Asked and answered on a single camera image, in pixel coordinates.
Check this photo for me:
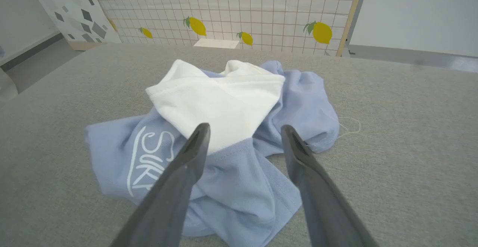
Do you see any white box pedestal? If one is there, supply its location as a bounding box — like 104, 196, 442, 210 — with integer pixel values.
193, 38, 240, 49

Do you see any grey fabric sofa cushion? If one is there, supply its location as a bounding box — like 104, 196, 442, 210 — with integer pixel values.
0, 43, 478, 247

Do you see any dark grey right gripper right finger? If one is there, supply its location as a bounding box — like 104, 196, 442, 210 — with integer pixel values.
281, 124, 380, 247

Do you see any grey terrazzo print panel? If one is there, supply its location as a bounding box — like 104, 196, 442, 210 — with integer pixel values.
24, 0, 122, 51

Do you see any lemon print grid panel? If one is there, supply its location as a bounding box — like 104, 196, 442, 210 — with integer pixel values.
88, 0, 365, 57

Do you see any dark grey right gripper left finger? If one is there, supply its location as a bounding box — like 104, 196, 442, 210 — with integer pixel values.
111, 123, 211, 247

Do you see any light blue and white shirt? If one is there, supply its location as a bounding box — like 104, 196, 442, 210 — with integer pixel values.
85, 59, 361, 247

